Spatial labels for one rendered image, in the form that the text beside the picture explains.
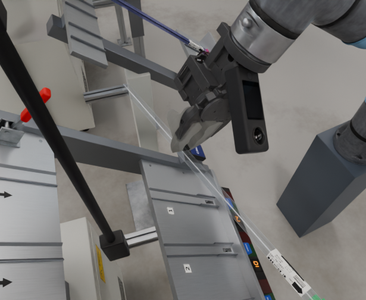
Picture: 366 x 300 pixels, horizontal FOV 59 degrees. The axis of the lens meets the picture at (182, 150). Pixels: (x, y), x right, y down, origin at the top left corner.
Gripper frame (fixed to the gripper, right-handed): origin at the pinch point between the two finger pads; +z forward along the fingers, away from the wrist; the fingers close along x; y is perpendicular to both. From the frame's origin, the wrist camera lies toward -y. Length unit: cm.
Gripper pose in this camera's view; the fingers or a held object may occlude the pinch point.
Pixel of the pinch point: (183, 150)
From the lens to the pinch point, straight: 53.8
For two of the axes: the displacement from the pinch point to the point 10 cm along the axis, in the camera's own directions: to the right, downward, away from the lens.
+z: -4.9, 5.9, 6.4
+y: -4.3, -8.0, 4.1
